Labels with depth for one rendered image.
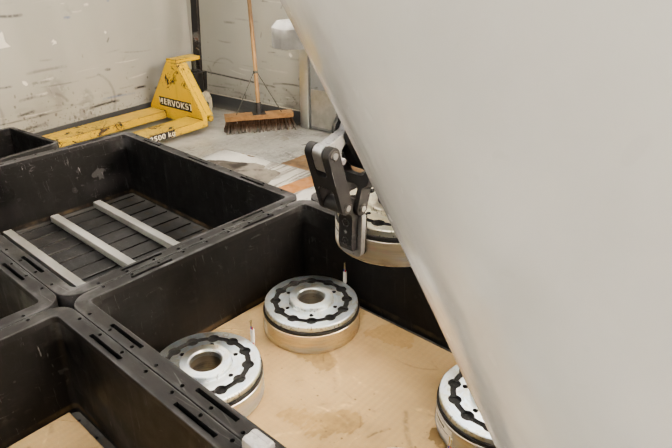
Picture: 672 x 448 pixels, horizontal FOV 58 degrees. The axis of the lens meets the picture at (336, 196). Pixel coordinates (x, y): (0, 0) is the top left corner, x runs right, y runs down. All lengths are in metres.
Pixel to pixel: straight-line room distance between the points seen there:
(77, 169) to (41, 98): 3.10
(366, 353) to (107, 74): 3.81
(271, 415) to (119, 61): 3.90
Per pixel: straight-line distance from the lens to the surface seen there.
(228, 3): 4.40
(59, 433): 0.61
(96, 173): 1.01
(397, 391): 0.60
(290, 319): 0.64
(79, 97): 4.22
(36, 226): 0.99
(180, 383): 0.47
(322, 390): 0.60
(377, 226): 0.48
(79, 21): 4.18
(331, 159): 0.42
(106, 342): 0.52
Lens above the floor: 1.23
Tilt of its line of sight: 24 degrees down
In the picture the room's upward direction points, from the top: straight up
